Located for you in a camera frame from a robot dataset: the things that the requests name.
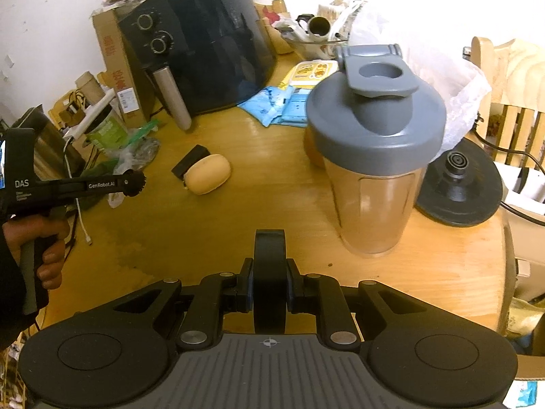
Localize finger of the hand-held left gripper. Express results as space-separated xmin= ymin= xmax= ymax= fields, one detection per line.
xmin=117 ymin=172 xmax=139 ymax=199

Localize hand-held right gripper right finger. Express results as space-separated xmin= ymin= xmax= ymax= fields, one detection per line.
xmin=285 ymin=258 xmax=429 ymax=346

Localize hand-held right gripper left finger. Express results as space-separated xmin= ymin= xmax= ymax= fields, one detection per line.
xmin=111 ymin=258 xmax=256 ymax=348

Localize black tape roll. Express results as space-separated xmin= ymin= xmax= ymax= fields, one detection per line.
xmin=253 ymin=229 xmax=287 ymax=335

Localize person's left hand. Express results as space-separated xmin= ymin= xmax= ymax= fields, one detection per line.
xmin=3 ymin=213 xmax=69 ymax=290

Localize clear plastic bag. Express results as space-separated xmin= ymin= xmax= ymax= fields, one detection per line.
xmin=106 ymin=119 xmax=161 ymax=209

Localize steel kettle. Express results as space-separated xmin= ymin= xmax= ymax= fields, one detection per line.
xmin=17 ymin=106 xmax=88 ymax=175

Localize green label jar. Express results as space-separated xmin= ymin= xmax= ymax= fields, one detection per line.
xmin=85 ymin=111 xmax=128 ymax=150

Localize black rectangular box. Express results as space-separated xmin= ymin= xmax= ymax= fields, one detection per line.
xmin=171 ymin=145 xmax=211 ymax=179

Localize small brown cardboard box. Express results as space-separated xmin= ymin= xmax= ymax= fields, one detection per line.
xmin=49 ymin=94 xmax=86 ymax=128

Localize white handheld device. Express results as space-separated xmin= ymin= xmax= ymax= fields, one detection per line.
xmin=64 ymin=89 xmax=116 ymax=139

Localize tan oval case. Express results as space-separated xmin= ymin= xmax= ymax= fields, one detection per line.
xmin=184 ymin=153 xmax=232 ymax=196

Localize tan cardboard canister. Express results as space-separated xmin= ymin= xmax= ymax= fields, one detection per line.
xmin=76 ymin=72 xmax=106 ymax=103

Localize clear shaker bottle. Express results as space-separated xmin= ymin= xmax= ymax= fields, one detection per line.
xmin=306 ymin=44 xmax=447 ymax=257

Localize tall cardboard box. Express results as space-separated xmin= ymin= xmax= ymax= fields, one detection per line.
xmin=93 ymin=6 xmax=156 ymax=128

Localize light blue wipes pack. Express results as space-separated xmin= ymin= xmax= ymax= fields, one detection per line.
xmin=237 ymin=85 xmax=290 ymax=127

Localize black air fryer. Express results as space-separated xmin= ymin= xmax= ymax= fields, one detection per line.
xmin=117 ymin=0 xmax=277 ymax=131

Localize black kettle base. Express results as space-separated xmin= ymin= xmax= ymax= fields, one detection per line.
xmin=415 ymin=149 xmax=504 ymax=227

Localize yellow wipes pack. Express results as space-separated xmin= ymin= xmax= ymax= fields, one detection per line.
xmin=281 ymin=60 xmax=339 ymax=90

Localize glass bowl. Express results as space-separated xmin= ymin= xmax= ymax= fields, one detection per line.
xmin=283 ymin=30 xmax=350 ymax=58

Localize white storage box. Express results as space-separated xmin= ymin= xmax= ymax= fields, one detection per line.
xmin=502 ymin=166 xmax=545 ymax=303

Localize metallic film roll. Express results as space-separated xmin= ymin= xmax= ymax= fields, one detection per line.
xmin=309 ymin=16 xmax=333 ymax=37

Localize white plastic bag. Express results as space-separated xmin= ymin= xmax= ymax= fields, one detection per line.
xmin=341 ymin=2 xmax=492 ymax=163

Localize wooden chair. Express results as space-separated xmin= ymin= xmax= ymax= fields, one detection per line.
xmin=470 ymin=36 xmax=545 ymax=171

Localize white cable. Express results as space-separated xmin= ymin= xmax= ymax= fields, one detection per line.
xmin=63 ymin=136 xmax=92 ymax=245

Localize black power cord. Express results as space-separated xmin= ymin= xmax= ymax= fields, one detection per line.
xmin=470 ymin=113 xmax=545 ymax=218

